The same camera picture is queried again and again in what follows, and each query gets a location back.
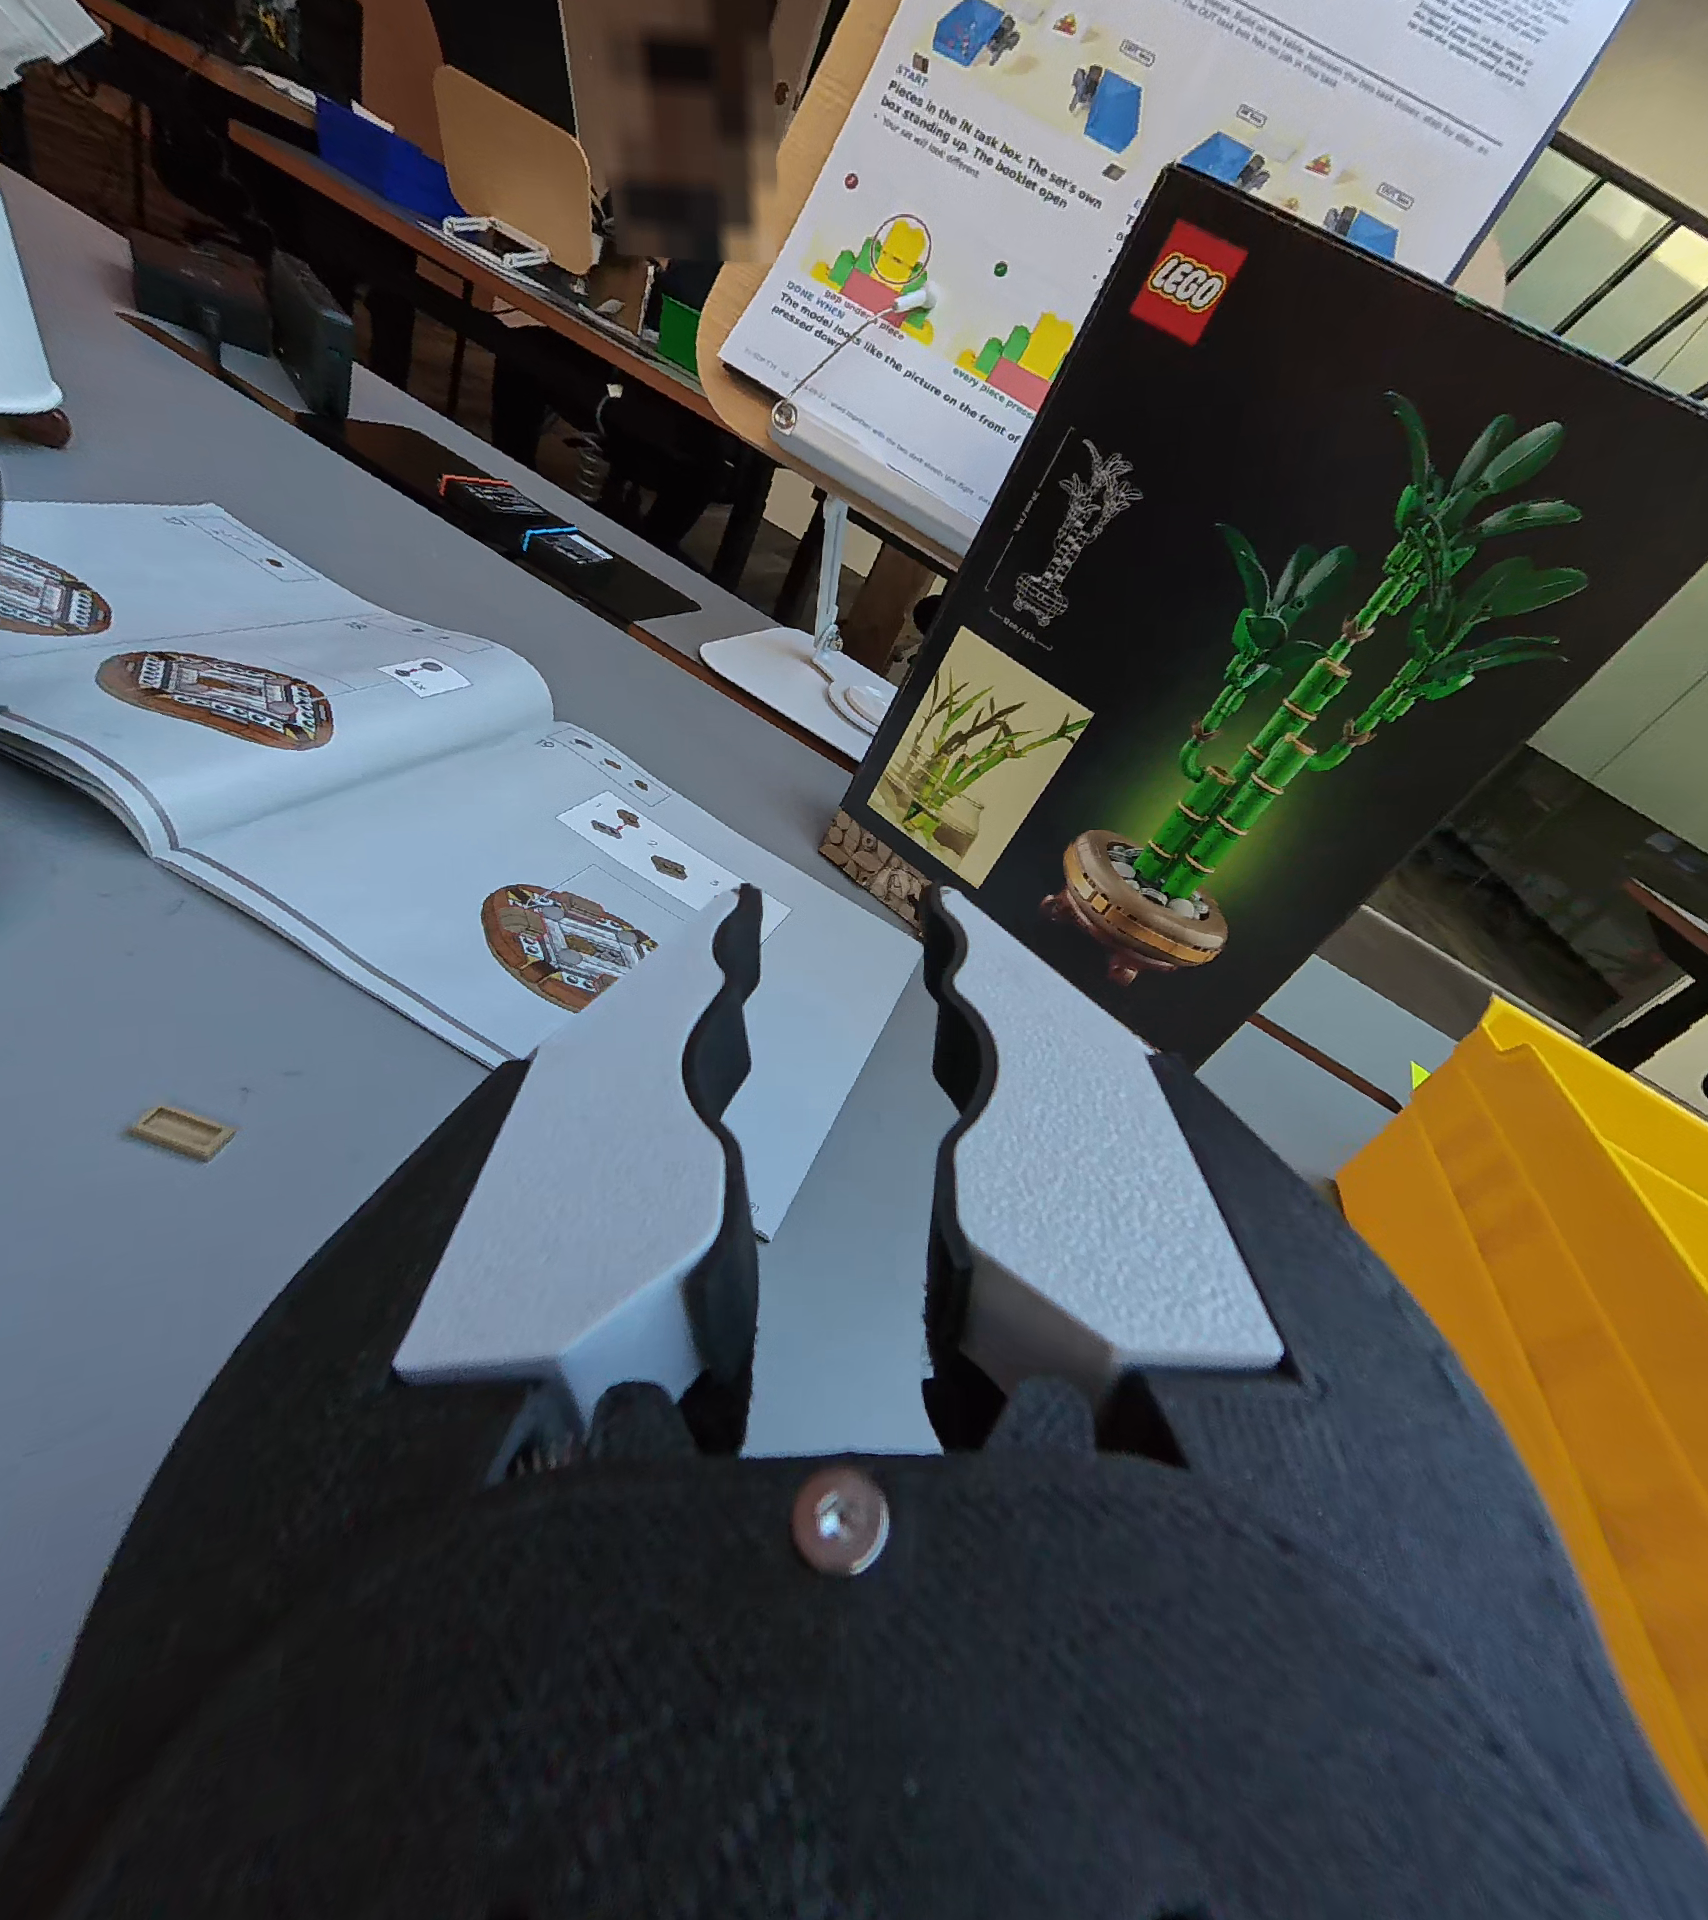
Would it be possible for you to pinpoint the light wooden chair back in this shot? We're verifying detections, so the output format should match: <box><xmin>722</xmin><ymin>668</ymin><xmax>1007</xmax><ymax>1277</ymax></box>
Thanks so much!
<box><xmin>437</xmin><ymin>66</ymin><xmax>599</xmax><ymax>275</ymax></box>

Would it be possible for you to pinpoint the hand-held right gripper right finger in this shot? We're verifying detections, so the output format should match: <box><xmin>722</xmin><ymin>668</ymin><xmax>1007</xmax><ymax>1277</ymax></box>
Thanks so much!
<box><xmin>920</xmin><ymin>883</ymin><xmax>1289</xmax><ymax>1403</ymax></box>

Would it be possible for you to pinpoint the tan lego tile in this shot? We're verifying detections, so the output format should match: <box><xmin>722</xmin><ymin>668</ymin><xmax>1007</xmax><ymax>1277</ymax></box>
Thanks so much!
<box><xmin>127</xmin><ymin>1105</ymin><xmax>236</xmax><ymax>1164</ymax></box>

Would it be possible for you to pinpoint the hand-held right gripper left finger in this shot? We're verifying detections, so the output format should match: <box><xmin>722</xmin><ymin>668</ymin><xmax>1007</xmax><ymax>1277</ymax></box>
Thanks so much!
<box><xmin>394</xmin><ymin>883</ymin><xmax>769</xmax><ymax>1403</ymax></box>

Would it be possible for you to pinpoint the black lego bamboo set box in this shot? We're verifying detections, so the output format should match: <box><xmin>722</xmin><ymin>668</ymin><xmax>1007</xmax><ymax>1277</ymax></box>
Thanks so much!
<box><xmin>820</xmin><ymin>163</ymin><xmax>1708</xmax><ymax>1064</ymax></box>

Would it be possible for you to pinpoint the black desk mat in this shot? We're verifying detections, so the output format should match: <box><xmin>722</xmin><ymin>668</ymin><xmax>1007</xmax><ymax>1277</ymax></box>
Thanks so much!
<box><xmin>338</xmin><ymin>421</ymin><xmax>707</xmax><ymax>626</ymax></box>

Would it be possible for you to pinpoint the small black box orange stripe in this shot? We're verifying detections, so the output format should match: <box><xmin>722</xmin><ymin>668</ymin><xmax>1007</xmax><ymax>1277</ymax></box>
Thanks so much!
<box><xmin>437</xmin><ymin>472</ymin><xmax>558</xmax><ymax>529</ymax></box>

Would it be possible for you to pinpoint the yellow plastic bin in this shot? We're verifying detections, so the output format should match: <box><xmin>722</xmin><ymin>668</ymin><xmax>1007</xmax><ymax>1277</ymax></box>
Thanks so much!
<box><xmin>1328</xmin><ymin>995</ymin><xmax>1708</xmax><ymax>1920</ymax></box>

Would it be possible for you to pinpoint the long wooden table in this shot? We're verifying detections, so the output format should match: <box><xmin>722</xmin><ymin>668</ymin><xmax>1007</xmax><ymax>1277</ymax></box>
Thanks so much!
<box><xmin>229</xmin><ymin>121</ymin><xmax>784</xmax><ymax>434</ymax></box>

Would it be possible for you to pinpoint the blue plastic bin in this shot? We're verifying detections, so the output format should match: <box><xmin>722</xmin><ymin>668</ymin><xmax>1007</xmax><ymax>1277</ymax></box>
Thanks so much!
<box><xmin>313</xmin><ymin>97</ymin><xmax>463</xmax><ymax>220</ymax></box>

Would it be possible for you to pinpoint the instruction sheet on stand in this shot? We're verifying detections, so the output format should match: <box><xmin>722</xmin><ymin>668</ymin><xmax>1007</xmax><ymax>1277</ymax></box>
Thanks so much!
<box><xmin>694</xmin><ymin>0</ymin><xmax>1511</xmax><ymax>766</ymax></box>

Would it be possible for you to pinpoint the open lego instruction booklet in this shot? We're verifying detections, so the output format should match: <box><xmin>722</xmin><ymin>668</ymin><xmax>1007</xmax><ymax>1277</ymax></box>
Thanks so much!
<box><xmin>0</xmin><ymin>500</ymin><xmax>926</xmax><ymax>1240</ymax></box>

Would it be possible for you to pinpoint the black device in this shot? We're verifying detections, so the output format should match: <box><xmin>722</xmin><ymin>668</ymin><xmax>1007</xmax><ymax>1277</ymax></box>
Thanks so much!
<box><xmin>127</xmin><ymin>235</ymin><xmax>267</xmax><ymax>357</ymax></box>
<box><xmin>267</xmin><ymin>247</ymin><xmax>357</xmax><ymax>421</ymax></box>

